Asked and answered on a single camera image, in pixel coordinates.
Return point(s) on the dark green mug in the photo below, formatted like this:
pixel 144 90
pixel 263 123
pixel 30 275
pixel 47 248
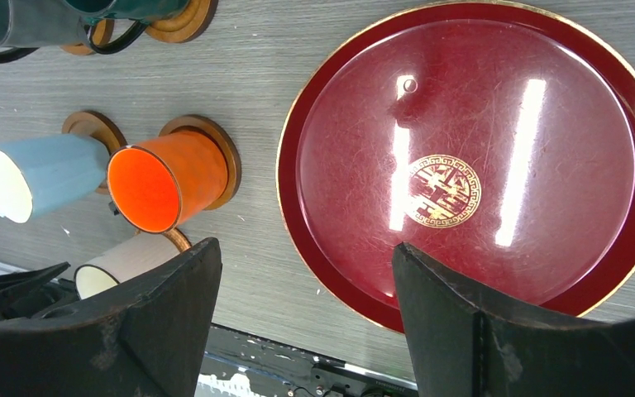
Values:
pixel 141 12

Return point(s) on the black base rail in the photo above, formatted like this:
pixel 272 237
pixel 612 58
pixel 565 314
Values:
pixel 238 363

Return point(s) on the orange mug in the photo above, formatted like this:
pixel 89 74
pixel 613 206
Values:
pixel 160 183

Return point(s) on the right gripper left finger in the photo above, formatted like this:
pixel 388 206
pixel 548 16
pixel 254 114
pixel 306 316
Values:
pixel 143 337

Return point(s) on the woven rattan coaster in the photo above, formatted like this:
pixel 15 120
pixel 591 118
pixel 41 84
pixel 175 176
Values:
pixel 178 239

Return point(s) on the red round tray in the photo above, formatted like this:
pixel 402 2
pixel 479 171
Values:
pixel 495 136

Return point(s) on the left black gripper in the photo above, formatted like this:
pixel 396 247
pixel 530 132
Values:
pixel 27 294

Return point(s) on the brown wooden coaster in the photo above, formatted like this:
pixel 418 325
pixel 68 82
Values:
pixel 95 129
pixel 212 130
pixel 187 25
pixel 102 34

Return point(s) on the dark grey mug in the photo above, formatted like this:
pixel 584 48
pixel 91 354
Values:
pixel 26 26

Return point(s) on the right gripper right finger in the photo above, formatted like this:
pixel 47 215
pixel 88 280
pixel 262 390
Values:
pixel 467 339

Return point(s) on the cream mug black rim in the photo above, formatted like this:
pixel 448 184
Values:
pixel 127 260

